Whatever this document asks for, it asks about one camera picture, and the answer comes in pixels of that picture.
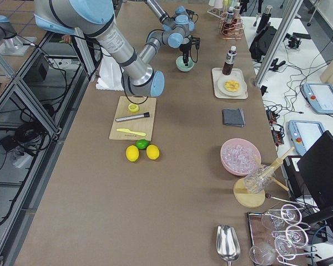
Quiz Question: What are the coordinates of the lower whole lemon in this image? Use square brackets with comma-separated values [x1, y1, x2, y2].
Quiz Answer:
[125, 145, 139, 162]

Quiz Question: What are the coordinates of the steel ice scoop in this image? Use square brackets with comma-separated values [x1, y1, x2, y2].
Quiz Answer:
[216, 225, 240, 265]

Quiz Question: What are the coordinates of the wooden glass stand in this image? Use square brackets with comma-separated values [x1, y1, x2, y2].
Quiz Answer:
[233, 147, 295, 208]

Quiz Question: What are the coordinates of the white round plate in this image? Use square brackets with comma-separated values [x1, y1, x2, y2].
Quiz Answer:
[216, 76, 246, 97]

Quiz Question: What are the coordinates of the half lemon slice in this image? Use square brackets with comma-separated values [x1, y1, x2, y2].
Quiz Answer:
[128, 103, 139, 113]

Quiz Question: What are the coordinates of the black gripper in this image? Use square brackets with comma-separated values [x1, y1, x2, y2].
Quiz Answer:
[179, 35, 200, 66]

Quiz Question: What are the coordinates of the copper wire bottle rack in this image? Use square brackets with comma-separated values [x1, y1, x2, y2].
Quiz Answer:
[207, 8, 244, 40]

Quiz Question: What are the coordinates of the wine glass rack tray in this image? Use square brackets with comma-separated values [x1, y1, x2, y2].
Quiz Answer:
[247, 203, 317, 265]

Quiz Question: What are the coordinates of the teach pendant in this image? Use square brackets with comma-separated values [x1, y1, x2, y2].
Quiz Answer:
[302, 83, 333, 115]
[288, 120, 325, 156]

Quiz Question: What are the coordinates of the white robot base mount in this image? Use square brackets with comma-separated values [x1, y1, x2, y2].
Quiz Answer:
[96, 55, 123, 91]

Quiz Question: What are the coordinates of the steel cylinder black cap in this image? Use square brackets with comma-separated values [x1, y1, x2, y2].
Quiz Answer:
[115, 112, 150, 122]

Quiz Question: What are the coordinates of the pink bowl with ice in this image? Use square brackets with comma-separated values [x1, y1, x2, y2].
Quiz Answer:
[220, 138, 261, 176]

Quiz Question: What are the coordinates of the green lime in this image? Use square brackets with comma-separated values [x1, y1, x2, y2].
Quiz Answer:
[135, 139, 150, 150]

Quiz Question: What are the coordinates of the lower teach pendant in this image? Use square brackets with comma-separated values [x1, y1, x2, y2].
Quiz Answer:
[288, 120, 325, 156]

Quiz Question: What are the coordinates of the clear glass mug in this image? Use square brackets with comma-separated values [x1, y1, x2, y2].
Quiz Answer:
[243, 165, 275, 193]

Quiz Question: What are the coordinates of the black monitor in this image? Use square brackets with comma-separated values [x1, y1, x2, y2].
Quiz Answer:
[297, 131, 333, 231]

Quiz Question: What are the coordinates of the grey folded cloth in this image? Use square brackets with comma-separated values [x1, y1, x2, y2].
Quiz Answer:
[222, 108, 245, 127]

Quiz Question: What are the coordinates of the upper whole lemon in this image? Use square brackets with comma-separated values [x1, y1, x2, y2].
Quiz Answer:
[146, 144, 160, 160]

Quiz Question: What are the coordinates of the bottle in rack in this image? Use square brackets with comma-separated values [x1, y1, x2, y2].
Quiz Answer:
[224, 10, 234, 23]
[233, 6, 240, 23]

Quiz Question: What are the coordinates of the dark drink bottle on tray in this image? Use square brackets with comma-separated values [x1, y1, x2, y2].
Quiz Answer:
[222, 45, 237, 75]

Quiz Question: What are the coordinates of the glazed donut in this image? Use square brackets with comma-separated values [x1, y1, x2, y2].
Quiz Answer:
[224, 80, 240, 93]

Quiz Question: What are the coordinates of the whole lemon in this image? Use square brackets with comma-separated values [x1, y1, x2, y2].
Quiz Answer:
[125, 145, 139, 162]
[146, 144, 160, 160]

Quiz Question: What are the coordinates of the cream serving tray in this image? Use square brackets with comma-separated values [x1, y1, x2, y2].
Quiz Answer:
[211, 68, 248, 99]

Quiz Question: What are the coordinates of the light green bowl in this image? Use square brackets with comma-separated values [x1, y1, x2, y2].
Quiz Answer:
[175, 56, 195, 72]

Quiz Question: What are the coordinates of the wooden cutting board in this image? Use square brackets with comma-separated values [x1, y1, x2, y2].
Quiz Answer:
[109, 96, 157, 141]

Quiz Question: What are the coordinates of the yellow plastic knife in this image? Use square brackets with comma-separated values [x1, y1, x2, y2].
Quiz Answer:
[116, 128, 147, 136]

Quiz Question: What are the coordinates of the upper teach pendant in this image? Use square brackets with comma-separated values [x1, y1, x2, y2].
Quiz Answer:
[302, 83, 333, 115]

